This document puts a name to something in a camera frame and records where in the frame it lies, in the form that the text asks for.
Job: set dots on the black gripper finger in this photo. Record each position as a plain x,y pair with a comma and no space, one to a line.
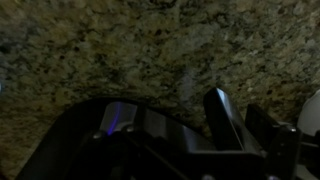
281,142

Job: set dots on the white paper cup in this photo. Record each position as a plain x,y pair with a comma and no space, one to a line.
309,118

